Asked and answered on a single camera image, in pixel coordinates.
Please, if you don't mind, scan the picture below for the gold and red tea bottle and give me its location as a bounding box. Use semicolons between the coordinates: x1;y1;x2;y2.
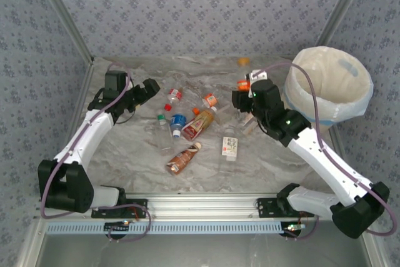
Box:
181;106;219;142

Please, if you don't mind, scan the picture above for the clear bottle red label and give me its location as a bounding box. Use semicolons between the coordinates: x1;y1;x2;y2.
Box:
164;86;186;111

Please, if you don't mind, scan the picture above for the clear bottle green cap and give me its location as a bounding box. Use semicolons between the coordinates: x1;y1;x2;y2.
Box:
156;113;176;157

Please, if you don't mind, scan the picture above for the aluminium corner post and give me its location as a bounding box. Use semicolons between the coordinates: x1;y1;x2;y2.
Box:
31;0;96;66
316;0;375;49

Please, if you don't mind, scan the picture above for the brown label drink bottle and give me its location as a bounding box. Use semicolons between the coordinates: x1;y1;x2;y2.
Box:
165;141;203;176

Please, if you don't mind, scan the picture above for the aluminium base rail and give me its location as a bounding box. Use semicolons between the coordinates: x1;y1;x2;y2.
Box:
93;192;316;221

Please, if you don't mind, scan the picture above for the perforated grey cable duct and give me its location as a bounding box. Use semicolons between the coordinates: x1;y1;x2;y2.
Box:
45;219;303;236

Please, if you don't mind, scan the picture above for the clear bottle yellow-orange cap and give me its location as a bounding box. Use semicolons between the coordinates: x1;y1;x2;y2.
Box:
236;56;262;135

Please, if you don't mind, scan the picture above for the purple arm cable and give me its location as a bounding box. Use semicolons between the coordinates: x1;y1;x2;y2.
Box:
252;62;398;242
40;62;153;243

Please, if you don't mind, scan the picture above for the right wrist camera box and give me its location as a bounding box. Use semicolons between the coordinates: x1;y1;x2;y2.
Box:
245;69;284;115

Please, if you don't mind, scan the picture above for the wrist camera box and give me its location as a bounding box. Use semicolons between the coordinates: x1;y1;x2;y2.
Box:
104;71;128;93
245;69;284;115

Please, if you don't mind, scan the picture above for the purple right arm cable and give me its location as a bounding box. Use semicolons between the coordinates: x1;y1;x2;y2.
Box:
252;62;398;242

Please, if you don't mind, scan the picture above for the aluminium table side rail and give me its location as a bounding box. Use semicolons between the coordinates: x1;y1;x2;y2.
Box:
327;123;348;155
61;57;96;168

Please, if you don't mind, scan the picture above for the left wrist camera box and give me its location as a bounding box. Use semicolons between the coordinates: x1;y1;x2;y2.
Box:
104;71;128;93

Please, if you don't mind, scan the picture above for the small circuit board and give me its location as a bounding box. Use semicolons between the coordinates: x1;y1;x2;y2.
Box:
104;221;131;239
281;222;306;236

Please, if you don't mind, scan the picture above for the white waste bin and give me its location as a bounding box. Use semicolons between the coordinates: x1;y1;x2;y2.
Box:
283;47;373;133

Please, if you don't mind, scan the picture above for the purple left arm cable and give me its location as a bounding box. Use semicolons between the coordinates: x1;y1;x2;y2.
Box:
40;62;153;243

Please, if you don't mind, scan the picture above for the crushed clear bottle orange label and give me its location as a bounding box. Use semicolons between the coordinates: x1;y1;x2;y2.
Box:
192;93;220;115

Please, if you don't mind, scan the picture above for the clear bottle blue label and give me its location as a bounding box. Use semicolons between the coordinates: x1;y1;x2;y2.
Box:
169;113;188;139

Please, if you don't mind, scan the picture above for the translucent white bin liner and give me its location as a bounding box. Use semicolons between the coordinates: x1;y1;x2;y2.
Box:
282;46;374;130

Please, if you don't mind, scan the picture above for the steel lower shelf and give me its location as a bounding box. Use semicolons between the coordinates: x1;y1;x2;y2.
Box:
17;219;387;267

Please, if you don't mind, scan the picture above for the clear bottle white label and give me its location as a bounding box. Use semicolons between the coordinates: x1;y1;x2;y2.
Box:
219;125;241;164

